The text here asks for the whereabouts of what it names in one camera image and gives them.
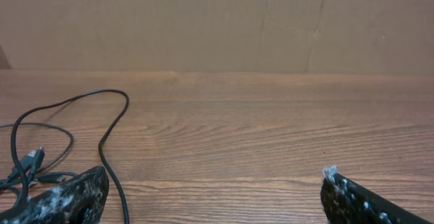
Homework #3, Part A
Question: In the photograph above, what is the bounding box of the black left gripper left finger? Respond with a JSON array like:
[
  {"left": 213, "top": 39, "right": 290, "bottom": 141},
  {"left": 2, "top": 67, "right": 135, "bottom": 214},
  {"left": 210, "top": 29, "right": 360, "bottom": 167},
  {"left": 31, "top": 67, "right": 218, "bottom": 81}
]
[{"left": 1, "top": 166, "right": 109, "bottom": 224}]

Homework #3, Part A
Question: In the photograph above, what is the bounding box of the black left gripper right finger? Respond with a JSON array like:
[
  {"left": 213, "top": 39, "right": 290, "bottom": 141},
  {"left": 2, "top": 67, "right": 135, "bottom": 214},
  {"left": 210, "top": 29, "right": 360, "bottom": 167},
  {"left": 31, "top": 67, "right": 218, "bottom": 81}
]
[{"left": 320, "top": 166, "right": 430, "bottom": 224}]

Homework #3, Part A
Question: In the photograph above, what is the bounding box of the black USB-A cable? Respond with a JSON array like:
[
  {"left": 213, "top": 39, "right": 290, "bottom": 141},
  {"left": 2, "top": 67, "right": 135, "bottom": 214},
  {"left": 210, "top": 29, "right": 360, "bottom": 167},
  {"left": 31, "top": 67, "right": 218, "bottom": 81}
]
[{"left": 0, "top": 146, "right": 46, "bottom": 191}]

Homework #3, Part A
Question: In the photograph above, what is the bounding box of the black cable bundle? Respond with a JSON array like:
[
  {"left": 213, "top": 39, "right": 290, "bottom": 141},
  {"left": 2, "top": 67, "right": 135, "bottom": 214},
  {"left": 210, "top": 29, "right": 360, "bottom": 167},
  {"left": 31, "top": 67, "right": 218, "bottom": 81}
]
[{"left": 9, "top": 88, "right": 131, "bottom": 224}]

